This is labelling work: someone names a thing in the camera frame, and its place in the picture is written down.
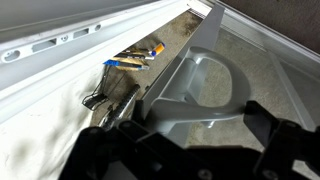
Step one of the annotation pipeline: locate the blue yellow tool bundle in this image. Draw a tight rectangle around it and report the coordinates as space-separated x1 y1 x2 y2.
104 42 166 71

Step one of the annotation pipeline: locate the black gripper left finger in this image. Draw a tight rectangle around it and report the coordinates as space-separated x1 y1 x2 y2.
132 100 144 123

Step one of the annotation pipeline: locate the white door frame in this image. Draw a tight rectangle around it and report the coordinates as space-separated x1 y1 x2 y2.
0 0 211 180

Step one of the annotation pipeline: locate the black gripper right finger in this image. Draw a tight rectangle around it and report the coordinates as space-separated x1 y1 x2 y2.
243 101 277 147

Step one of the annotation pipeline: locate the grey door handle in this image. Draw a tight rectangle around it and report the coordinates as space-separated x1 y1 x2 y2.
146 47 251 134

